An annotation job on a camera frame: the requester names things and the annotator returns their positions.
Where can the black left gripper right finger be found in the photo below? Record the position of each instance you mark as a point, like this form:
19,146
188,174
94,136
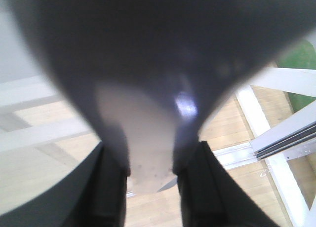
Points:
209,197

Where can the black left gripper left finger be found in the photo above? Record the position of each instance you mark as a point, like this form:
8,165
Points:
92,195

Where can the wooden base platform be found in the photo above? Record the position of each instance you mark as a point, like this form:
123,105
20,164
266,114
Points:
26,172

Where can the green cushion bag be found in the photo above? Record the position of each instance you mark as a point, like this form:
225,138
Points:
301,62

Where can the grey metal door handle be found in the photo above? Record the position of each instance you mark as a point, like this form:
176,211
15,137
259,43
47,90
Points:
147,74

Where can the white support brace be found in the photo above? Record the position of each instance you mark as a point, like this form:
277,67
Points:
276,78

